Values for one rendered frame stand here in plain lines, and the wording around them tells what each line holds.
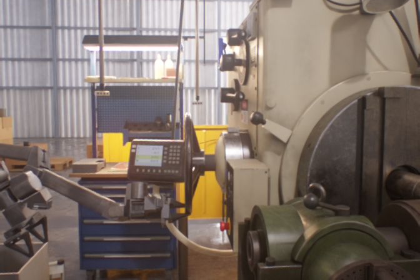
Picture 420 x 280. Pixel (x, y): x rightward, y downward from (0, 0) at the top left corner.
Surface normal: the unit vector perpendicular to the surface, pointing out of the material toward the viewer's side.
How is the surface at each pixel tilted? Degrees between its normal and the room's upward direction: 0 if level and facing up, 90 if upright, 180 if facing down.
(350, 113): 90
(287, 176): 90
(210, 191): 90
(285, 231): 43
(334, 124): 90
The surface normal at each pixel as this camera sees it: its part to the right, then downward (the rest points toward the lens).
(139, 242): 0.03, 0.07
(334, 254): -0.38, -0.81
